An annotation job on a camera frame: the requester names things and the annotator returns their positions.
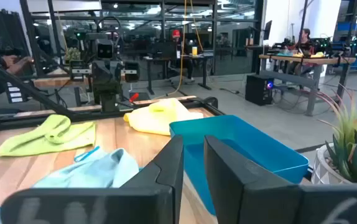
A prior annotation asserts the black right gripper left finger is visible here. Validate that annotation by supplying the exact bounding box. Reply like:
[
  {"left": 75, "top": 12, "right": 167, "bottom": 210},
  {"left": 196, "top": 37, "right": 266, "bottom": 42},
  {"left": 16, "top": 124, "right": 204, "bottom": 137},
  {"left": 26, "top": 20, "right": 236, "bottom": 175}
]
[{"left": 0, "top": 135, "right": 184, "bottom": 224}]

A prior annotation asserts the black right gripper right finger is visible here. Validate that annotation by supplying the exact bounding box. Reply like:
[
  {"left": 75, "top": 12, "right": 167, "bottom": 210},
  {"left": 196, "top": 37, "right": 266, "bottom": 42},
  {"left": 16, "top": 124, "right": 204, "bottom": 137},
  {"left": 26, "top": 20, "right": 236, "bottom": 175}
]
[{"left": 203, "top": 135, "right": 357, "bottom": 224}]

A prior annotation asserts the light blue microfiber towel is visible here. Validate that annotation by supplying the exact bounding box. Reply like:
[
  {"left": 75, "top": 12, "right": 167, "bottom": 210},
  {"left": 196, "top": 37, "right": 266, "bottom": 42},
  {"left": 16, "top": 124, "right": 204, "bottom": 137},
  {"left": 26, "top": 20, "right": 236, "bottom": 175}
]
[{"left": 0, "top": 145, "right": 141, "bottom": 224}]

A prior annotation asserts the yellow microfiber towel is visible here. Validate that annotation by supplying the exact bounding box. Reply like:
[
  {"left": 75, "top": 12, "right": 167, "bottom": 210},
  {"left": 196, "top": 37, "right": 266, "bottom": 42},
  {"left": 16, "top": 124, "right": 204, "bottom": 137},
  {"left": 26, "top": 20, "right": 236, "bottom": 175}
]
[{"left": 123, "top": 98, "right": 204, "bottom": 136}]

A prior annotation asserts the lime green microfiber towel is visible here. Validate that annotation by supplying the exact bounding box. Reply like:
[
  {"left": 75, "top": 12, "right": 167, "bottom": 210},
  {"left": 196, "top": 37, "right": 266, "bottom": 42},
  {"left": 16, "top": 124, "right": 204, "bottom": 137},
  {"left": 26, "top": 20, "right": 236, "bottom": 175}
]
[{"left": 0, "top": 114, "right": 96, "bottom": 157}]

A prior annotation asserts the teal plastic bin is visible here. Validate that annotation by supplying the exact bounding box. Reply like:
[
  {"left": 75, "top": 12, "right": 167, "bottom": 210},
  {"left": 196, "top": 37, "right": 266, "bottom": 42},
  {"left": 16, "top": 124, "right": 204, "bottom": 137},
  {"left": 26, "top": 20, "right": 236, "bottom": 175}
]
[{"left": 169, "top": 114, "right": 310, "bottom": 216}]

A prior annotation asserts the black standing desk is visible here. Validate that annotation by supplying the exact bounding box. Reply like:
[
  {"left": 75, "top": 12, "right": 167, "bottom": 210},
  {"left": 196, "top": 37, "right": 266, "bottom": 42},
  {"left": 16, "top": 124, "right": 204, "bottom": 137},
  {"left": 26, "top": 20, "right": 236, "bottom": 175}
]
[{"left": 143, "top": 53, "right": 214, "bottom": 96}]

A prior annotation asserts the person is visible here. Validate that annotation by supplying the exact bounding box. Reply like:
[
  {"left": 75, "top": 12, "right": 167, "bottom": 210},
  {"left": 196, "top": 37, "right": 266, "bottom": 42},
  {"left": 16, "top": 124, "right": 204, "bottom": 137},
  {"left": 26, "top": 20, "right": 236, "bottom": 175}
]
[
  {"left": 290, "top": 28, "right": 315, "bottom": 75},
  {"left": 169, "top": 29, "right": 197, "bottom": 84}
]

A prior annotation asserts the person's hand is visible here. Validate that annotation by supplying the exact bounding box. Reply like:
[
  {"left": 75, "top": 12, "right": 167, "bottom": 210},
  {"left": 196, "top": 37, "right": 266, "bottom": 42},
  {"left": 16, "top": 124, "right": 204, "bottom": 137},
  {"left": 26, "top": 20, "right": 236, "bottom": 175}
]
[{"left": 0, "top": 55, "right": 34, "bottom": 82}]

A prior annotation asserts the potted succulent plant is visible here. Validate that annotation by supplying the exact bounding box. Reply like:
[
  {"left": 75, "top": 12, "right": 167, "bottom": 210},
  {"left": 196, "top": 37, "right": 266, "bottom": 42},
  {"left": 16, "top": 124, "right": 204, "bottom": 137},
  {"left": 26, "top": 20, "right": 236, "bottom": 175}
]
[{"left": 310, "top": 83, "right": 357, "bottom": 185}]

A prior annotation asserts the black computer tower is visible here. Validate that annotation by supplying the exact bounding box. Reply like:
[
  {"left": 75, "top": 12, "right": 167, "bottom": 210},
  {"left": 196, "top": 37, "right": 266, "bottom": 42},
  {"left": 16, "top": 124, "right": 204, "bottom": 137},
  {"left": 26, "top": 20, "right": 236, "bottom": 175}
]
[{"left": 245, "top": 74, "right": 274, "bottom": 106}]

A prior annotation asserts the wooden work table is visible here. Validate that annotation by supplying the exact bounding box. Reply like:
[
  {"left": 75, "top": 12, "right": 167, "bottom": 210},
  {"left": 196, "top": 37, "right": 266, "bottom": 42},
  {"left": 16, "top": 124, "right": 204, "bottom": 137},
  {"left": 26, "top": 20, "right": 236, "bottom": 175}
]
[{"left": 258, "top": 53, "right": 357, "bottom": 116}]

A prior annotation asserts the black monitor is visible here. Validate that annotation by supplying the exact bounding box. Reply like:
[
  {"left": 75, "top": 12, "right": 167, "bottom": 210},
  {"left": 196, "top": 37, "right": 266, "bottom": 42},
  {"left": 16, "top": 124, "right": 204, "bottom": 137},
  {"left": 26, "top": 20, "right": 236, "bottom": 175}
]
[{"left": 262, "top": 20, "right": 273, "bottom": 40}]

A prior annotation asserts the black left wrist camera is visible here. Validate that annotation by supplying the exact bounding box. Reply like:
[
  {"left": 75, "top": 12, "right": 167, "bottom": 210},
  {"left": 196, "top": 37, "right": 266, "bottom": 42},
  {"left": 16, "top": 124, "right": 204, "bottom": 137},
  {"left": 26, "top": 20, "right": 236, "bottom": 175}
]
[{"left": 96, "top": 39, "right": 114, "bottom": 60}]

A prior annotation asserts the yellow hanging cable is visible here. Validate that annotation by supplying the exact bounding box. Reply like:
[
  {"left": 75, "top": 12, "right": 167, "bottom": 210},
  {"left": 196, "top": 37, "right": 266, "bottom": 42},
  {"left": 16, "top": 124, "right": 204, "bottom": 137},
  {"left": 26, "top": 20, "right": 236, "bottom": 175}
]
[{"left": 153, "top": 0, "right": 188, "bottom": 100}]

